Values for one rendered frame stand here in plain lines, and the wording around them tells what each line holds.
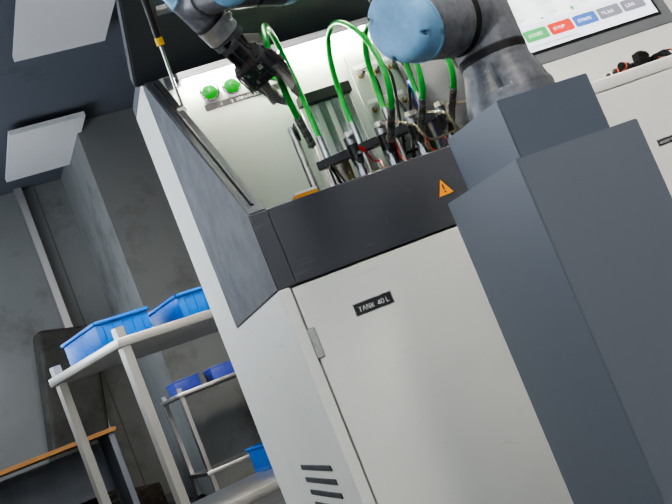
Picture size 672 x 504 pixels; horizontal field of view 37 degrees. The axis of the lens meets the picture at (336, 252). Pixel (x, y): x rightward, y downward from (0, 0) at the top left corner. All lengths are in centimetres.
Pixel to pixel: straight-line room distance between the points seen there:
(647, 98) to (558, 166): 82
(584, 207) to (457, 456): 66
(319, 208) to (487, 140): 49
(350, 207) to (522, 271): 52
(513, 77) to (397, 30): 20
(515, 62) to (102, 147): 696
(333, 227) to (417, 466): 49
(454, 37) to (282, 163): 106
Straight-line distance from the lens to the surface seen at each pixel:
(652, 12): 276
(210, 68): 258
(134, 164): 842
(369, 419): 194
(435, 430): 198
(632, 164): 161
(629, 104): 230
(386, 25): 157
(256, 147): 256
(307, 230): 196
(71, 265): 969
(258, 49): 209
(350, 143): 229
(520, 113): 157
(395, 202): 202
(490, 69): 164
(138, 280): 816
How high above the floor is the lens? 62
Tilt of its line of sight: 6 degrees up
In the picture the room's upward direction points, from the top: 22 degrees counter-clockwise
